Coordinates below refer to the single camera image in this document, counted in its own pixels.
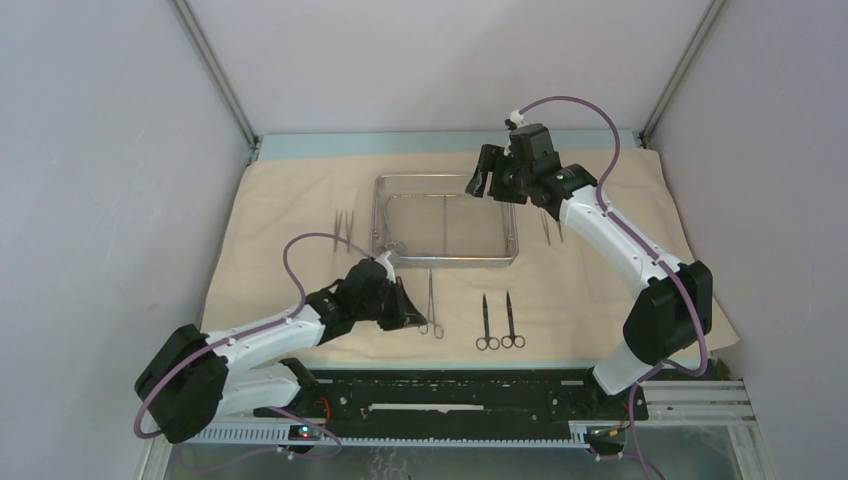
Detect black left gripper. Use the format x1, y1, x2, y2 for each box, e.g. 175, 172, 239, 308
354, 276, 426, 331

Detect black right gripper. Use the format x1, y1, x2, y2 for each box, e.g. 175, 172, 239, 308
465, 144, 533, 206

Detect thin metal needle tweezers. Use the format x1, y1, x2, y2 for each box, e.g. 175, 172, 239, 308
540, 212, 552, 246

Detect metal hemostat clamp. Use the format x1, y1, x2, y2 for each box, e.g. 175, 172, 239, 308
417, 269, 444, 340

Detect metal surgical instrument tray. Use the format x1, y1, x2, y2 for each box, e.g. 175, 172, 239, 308
369, 173, 519, 269

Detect metal surgical scissors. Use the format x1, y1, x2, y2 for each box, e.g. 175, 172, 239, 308
501, 291, 526, 349

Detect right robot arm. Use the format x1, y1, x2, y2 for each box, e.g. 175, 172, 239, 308
465, 112, 713, 418

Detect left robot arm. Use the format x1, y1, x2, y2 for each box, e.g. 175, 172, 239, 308
134, 257, 427, 444

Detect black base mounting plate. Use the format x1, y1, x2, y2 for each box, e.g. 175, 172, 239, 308
287, 368, 649, 422

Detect aluminium frame rail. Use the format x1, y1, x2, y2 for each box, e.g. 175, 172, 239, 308
195, 373, 756, 450

